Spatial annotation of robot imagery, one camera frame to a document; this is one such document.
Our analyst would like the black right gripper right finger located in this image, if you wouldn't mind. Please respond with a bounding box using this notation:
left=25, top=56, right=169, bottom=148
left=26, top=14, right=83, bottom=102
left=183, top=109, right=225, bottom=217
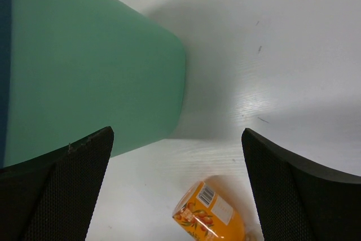
left=241, top=128, right=360, bottom=240

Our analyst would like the orange juice bottle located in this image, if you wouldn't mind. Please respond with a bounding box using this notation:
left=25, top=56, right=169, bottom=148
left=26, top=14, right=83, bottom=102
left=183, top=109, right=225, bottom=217
left=172, top=175, right=264, bottom=240

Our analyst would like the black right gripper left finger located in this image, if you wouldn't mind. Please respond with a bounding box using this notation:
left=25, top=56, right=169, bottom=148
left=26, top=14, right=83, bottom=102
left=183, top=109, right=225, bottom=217
left=1, top=126, right=114, bottom=240

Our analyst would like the green plastic bin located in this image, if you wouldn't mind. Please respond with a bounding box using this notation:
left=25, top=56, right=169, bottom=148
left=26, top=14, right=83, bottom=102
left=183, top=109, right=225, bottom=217
left=1, top=0, right=186, bottom=166

